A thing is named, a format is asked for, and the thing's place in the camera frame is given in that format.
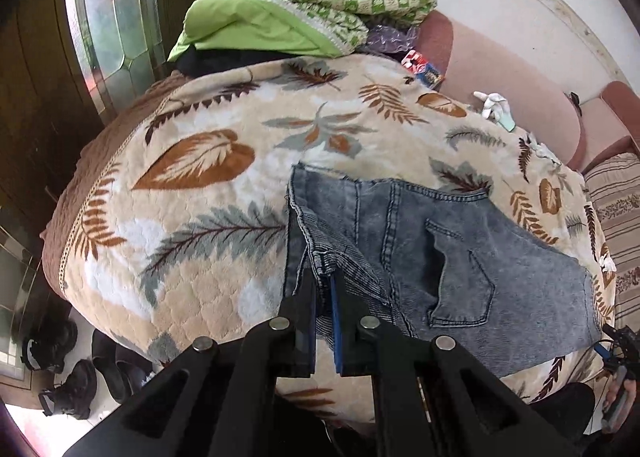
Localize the grey-blue denim pants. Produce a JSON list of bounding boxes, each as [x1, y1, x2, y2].
[[285, 164, 601, 377]]

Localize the black slipper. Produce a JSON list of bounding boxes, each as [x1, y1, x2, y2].
[[91, 329, 153, 404]]

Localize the black shoe lower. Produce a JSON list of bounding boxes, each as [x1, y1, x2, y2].
[[38, 359, 96, 420]]

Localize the black shoe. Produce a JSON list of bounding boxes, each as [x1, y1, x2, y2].
[[38, 359, 96, 420], [21, 319, 78, 373]]

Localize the beige leaf-pattern fleece blanket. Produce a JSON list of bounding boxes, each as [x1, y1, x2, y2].
[[43, 55, 615, 402]]

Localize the black shoe left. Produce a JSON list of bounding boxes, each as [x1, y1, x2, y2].
[[21, 319, 78, 373]]

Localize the pink padded headboard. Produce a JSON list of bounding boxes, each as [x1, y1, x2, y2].
[[416, 10, 639, 172]]

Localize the black clip on headboard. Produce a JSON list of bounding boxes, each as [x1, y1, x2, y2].
[[567, 92, 582, 117]]

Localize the white glove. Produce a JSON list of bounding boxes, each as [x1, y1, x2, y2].
[[473, 91, 516, 132]]

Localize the red blue small packet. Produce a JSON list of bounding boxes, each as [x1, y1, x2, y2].
[[400, 50, 445, 90]]

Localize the purple patterned cloth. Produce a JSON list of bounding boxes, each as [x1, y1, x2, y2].
[[356, 24, 419, 56]]

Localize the green patterned folded quilt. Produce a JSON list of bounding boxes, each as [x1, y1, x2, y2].
[[169, 0, 437, 61]]

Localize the stained glass window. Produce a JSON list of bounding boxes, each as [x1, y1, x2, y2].
[[64, 0, 166, 123]]

